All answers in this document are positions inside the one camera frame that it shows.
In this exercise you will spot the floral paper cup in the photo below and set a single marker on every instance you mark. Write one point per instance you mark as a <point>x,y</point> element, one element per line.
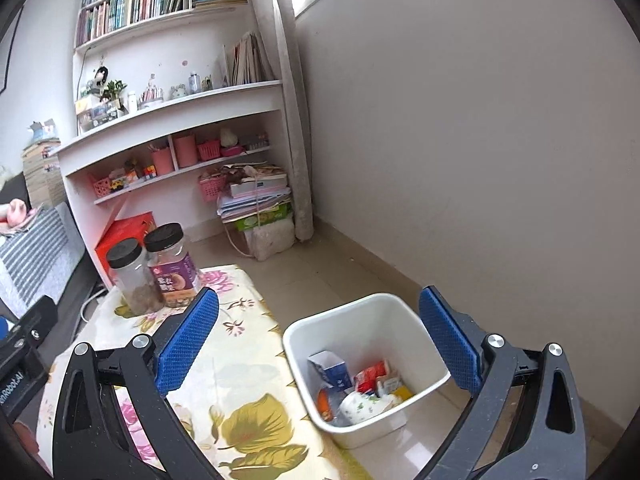
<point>359,407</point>

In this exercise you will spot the white bookshelf unit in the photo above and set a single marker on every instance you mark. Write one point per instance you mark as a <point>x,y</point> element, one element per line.
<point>171,51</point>

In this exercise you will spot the green tissue box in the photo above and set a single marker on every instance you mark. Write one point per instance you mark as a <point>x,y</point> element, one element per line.
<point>263,217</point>

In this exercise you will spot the purple label nut jar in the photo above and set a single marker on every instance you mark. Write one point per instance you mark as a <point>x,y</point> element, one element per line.
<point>171,265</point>

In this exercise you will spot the tall book stack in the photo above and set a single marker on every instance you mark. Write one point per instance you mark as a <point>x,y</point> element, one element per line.
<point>42,174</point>

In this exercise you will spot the pink plush toy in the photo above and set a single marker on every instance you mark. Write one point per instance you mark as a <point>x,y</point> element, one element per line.
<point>13,213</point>

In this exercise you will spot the grey sofa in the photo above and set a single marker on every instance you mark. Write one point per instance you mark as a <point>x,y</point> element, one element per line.
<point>77,290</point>

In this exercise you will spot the pink hanging basket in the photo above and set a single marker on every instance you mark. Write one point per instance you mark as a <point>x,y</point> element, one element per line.
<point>211,186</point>

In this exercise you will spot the striped quilted sofa cover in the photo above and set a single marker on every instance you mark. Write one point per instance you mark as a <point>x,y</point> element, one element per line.
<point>41,260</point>

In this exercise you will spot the pink pen holder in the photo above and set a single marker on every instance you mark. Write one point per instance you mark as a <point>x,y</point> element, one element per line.
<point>186,150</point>
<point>162,161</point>

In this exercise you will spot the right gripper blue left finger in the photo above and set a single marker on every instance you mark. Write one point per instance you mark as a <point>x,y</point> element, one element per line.
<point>180,338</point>

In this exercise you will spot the red gift box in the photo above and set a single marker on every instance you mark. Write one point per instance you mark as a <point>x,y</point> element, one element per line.
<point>136,227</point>

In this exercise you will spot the blue cardboard box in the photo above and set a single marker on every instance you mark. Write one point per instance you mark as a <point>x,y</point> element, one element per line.
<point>332,369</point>

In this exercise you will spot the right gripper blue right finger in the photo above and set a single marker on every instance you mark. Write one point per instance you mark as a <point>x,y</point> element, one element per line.
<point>456,337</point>

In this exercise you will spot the clear jar black lid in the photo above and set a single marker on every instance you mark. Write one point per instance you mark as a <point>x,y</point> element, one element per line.
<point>129,271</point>

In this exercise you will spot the yellow snack packet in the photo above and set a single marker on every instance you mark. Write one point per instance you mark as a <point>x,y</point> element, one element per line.
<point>393,385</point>

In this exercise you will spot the white plastic trash bin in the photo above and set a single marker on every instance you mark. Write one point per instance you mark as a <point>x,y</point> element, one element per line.
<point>370,329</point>

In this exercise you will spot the red snack wrapper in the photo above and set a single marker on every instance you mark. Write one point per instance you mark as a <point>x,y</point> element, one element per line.
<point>366,381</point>

